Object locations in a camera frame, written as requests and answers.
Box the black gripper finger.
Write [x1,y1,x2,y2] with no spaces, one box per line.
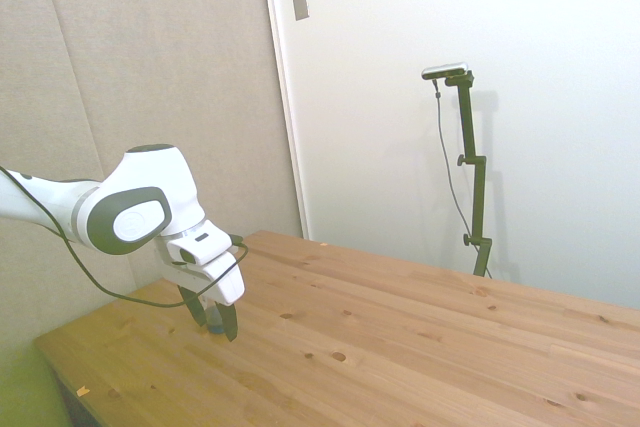
[177,285,207,328]
[218,303,239,343]

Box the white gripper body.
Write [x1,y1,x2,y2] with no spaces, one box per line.
[157,240,246,307]

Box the clear blue dish soap bottle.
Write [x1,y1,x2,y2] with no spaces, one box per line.
[204,299,225,336]

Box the green chair seat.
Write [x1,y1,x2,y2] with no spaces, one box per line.
[0,344,71,427]

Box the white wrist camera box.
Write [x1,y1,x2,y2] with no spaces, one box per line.
[166,222,237,266]

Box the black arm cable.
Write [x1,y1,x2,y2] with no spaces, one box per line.
[0,166,250,309]

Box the white door frame strip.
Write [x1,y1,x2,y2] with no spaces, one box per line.
[258,0,310,240]

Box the dark green camera stand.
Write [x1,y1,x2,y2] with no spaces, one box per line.
[444,71,493,278]

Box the silver exterior camera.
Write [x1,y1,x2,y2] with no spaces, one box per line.
[421,61,470,81]

